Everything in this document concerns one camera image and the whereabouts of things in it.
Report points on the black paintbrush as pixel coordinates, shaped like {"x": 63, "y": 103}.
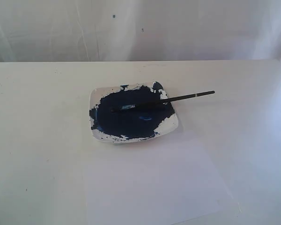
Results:
{"x": 152, "y": 104}

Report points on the white plate with blue paint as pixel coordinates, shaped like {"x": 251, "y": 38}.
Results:
{"x": 133, "y": 125}

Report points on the white paper sheet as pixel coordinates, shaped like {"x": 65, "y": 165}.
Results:
{"x": 162, "y": 181}

